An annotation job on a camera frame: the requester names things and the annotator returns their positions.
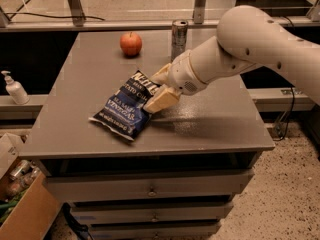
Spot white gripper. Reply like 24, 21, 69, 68
143, 50, 207, 114

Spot blue chip bag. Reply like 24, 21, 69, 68
89, 70, 160, 141

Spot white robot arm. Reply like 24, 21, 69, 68
144, 6, 320, 113

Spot red apple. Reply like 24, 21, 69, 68
120, 32, 142, 57

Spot silver drink can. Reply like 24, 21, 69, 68
171, 19, 188, 60

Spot grey drawer cabinet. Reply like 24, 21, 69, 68
18, 28, 276, 240

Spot top grey drawer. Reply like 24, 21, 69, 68
45, 169, 254, 203

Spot grey drawer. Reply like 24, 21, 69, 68
90, 221, 221, 240
45, 169, 254, 203
71, 202, 233, 224

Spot middle grey drawer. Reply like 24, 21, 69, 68
71, 202, 233, 224

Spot white pump bottle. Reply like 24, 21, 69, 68
1, 70, 29, 105

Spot bottom grey drawer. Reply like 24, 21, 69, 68
90, 221, 221, 240

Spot bottles in cardboard box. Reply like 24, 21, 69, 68
6, 160, 40, 198

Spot cardboard box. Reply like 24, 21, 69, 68
0, 133, 61, 240

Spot black hanging cable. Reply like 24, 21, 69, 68
272, 85, 297, 142

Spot black floor cable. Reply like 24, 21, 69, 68
4, 11, 106, 22

